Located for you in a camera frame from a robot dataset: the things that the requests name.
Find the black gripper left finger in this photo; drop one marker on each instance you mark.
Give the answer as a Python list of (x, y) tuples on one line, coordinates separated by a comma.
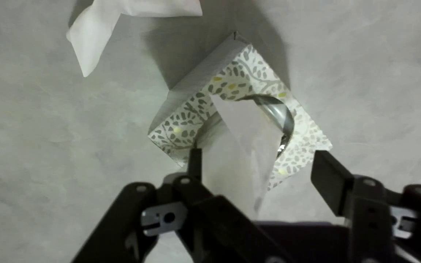
[(205, 219)]

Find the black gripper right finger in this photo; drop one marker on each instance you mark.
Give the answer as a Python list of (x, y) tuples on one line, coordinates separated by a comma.
[(366, 214)]

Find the white tissue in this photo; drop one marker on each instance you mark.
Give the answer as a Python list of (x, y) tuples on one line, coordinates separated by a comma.
[(245, 141), (94, 34)]

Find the patterned cube tissue box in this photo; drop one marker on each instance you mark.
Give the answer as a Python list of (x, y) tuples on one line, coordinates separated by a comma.
[(234, 73)]

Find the crumpled white tissue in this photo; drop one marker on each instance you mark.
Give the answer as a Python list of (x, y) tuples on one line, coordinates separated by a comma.
[(94, 34)]

